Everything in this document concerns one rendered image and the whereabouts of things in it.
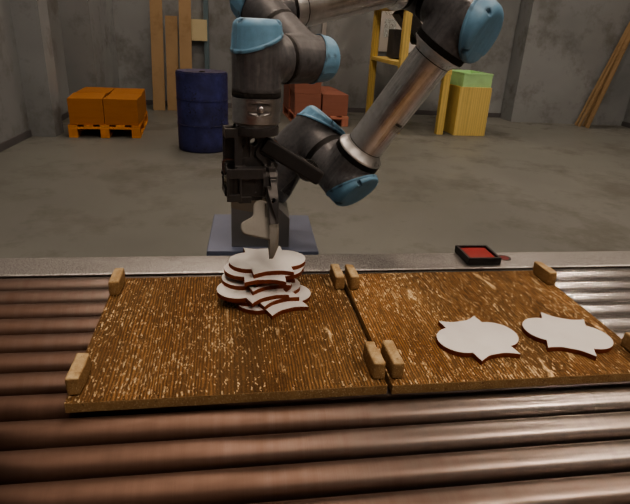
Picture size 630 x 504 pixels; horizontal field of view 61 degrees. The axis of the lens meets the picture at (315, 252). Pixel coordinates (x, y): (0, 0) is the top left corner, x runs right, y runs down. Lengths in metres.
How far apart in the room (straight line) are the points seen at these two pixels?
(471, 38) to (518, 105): 9.33
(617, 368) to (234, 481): 0.57
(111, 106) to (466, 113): 4.90
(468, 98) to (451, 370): 7.66
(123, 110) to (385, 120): 6.04
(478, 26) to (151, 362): 0.82
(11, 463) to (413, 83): 0.94
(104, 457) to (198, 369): 0.17
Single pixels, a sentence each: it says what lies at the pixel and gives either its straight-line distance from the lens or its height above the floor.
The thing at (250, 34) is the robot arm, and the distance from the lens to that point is 0.82.
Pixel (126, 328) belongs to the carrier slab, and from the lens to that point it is 0.87.
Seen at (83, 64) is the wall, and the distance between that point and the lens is 8.70.
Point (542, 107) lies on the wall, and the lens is 10.65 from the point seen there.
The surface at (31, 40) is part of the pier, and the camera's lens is 7.19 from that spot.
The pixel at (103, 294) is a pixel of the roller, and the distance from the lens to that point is 1.02.
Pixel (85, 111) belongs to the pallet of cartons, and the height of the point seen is 0.31.
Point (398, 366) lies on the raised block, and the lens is 0.74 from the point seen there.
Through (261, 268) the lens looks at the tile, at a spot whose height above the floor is 0.99.
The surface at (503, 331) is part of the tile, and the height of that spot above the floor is 0.94.
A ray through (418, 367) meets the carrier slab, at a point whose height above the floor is 0.94.
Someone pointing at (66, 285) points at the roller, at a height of 0.91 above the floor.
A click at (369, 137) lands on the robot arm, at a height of 1.16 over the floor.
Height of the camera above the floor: 1.37
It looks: 23 degrees down
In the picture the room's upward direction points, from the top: 3 degrees clockwise
